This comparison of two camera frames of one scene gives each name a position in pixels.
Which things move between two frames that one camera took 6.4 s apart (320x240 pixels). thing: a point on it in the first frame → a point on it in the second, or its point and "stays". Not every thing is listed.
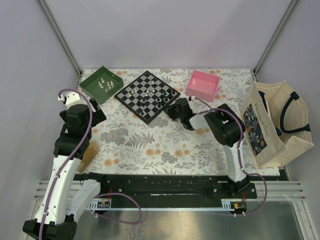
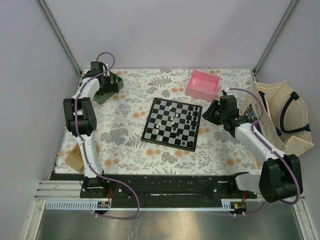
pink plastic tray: x=203 y=86 stays
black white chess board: x=146 y=96 → x=173 y=123
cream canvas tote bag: x=277 y=121 stays
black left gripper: x=98 y=116 → x=111 y=88
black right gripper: x=169 y=109 → x=208 y=114
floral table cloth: x=128 y=144 stays
